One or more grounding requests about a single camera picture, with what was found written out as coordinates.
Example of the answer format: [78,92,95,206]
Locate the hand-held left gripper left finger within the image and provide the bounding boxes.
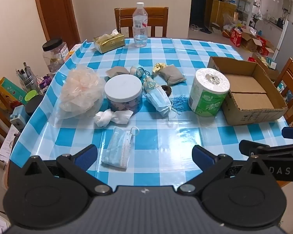
[22,144,113,197]

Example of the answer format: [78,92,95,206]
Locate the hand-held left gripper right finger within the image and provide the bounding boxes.
[177,144,281,197]

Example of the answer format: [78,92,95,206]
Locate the blue face mask with ring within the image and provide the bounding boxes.
[101,126,140,170]

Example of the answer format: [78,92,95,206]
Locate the cardboard box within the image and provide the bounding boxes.
[207,56,289,126]

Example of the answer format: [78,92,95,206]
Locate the plump grey fabric pouch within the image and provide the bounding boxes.
[159,65,186,86]

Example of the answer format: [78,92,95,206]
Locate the blue white checkered tablecloth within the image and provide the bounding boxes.
[9,38,293,193]

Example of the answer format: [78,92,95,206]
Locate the white crumpled cloth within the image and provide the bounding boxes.
[93,109,134,128]

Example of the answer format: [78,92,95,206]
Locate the blue tassel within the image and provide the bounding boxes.
[171,96,189,114]

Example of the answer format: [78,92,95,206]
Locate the toilet paper roll green wrap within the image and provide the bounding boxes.
[188,67,230,117]

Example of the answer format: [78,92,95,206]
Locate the pink mesh bath pouf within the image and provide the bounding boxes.
[54,65,105,120]

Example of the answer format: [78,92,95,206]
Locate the bundle of blue face masks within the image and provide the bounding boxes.
[144,88,175,117]

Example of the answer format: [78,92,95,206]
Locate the black round lid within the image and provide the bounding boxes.
[25,95,45,115]

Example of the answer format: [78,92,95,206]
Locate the dark brown hair scrunchie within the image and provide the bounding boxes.
[161,85,172,98]

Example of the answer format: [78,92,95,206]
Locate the clear jar with white lid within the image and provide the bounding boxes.
[104,74,144,115]

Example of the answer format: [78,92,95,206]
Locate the light blue plastic box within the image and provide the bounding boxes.
[10,105,27,129]

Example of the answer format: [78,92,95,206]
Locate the stack of papers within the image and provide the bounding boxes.
[0,124,21,164]

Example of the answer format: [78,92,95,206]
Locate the purple foil packet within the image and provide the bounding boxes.
[39,75,53,89]

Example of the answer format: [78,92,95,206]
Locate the grey refrigerator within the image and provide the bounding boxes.
[274,21,293,72]

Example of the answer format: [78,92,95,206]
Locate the light blue embroidered sachet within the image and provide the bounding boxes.
[137,65,163,94]

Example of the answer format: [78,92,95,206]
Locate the brown cloth piece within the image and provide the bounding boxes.
[106,66,130,79]

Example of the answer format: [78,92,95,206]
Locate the glass jar of pens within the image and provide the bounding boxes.
[16,62,43,95]

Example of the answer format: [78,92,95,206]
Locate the green yellow carton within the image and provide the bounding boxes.
[0,77,27,105]

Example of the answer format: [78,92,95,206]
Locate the brown shipping carton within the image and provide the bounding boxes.
[240,28,264,51]

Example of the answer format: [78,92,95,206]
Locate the clear jar with black lid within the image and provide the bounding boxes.
[42,38,69,74]

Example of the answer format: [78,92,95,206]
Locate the red gift box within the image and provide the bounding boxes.
[230,28,243,47]

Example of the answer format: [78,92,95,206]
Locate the gold tissue pack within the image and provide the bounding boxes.
[93,29,126,53]

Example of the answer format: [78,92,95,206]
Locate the white water heater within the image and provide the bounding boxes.
[282,0,293,14]

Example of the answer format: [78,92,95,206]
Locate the pair of slippers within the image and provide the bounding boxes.
[189,24,213,34]

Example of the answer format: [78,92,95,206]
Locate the wooden cabinet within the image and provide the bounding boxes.
[211,0,237,27]

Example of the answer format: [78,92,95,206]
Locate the clear plastic water bottle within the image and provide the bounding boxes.
[132,2,148,48]

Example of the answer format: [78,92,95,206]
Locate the wooden chair with slatted back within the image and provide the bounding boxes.
[114,7,169,38]

